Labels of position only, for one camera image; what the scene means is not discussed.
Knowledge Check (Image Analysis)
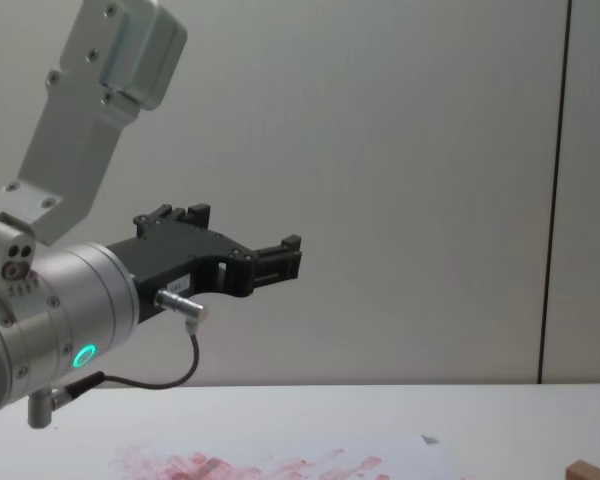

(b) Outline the white table cloth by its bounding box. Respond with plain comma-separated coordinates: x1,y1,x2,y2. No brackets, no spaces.
0,383,600,480

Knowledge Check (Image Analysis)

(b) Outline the brown wooden block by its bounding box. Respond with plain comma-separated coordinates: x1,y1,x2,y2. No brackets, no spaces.
565,460,600,480

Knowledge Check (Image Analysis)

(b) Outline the thin dark gripper cable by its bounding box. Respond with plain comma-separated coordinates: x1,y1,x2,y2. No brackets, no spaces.
26,288,212,430

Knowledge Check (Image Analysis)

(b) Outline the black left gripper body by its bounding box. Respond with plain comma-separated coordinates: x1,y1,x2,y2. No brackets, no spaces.
107,221,255,325

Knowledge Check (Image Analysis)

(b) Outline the white sheet with red stains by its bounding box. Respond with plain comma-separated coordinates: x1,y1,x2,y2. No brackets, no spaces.
107,432,461,480

